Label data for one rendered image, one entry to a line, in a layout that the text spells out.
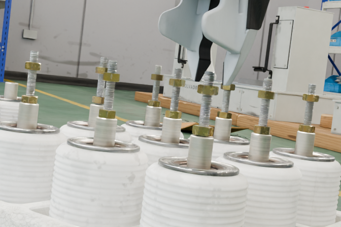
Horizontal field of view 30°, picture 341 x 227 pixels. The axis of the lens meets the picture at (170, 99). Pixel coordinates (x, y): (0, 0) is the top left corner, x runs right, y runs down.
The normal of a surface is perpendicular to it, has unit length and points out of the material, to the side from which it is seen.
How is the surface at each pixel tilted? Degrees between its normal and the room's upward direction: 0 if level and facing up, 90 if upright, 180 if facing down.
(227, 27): 84
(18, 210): 0
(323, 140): 90
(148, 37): 90
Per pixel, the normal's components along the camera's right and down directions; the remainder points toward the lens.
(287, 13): -0.89, -0.08
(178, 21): 0.58, 0.19
